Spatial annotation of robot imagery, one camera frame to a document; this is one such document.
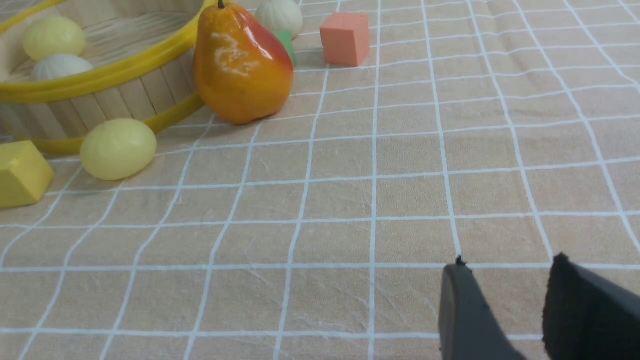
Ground yellow bun front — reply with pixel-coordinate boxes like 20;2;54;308
79;118;157;182

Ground bamboo steamer tray yellow rim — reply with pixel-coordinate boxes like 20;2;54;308
1;0;213;154

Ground white bun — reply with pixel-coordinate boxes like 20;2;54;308
30;54;94;82
254;0;304;39

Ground yellow cube block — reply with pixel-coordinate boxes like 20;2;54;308
0;141;55;208

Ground orange cube block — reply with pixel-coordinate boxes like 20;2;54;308
319;12;371;68

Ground yellow bun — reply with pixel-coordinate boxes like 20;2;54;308
79;118;157;182
22;16;87;62

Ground orange toy pear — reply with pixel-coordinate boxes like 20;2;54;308
193;0;294;125

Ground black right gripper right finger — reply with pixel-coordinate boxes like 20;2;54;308
542;253;640;360

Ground checkered peach tablecloth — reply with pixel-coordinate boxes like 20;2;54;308
1;0;639;360

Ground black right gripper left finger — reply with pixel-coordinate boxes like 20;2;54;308
439;256;525;360

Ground small green block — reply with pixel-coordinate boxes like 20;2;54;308
273;30;297;68

